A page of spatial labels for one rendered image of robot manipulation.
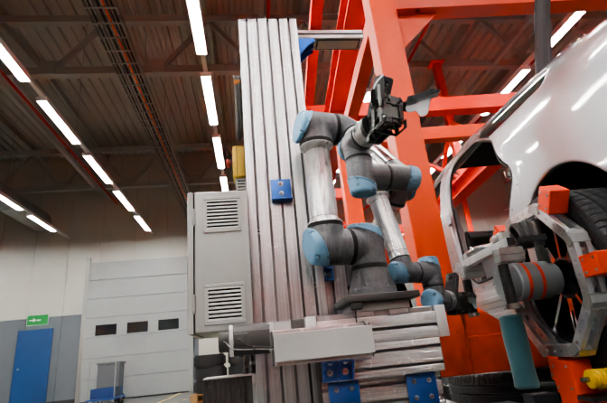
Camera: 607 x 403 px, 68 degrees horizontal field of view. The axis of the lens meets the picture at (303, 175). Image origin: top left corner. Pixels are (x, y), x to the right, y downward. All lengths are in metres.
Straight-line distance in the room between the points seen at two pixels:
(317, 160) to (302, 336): 0.57
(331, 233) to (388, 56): 1.59
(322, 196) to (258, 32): 0.87
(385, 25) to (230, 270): 1.89
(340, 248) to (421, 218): 1.02
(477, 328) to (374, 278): 1.03
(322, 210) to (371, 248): 0.19
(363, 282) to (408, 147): 1.21
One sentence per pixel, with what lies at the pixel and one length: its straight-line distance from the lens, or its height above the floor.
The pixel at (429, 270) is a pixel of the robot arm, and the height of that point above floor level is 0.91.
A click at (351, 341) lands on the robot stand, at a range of 1.27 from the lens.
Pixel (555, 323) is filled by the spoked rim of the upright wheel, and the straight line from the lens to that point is 2.14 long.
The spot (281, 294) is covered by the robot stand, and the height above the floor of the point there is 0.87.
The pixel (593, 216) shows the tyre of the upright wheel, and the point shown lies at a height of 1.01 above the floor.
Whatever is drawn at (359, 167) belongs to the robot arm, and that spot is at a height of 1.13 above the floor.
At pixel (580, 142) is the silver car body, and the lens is 2.05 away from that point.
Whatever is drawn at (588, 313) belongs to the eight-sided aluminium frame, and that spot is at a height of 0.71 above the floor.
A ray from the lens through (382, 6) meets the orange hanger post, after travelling 3.01.
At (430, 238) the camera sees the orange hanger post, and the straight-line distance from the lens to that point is 2.36.
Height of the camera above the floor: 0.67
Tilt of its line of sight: 22 degrees up
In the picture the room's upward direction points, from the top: 6 degrees counter-clockwise
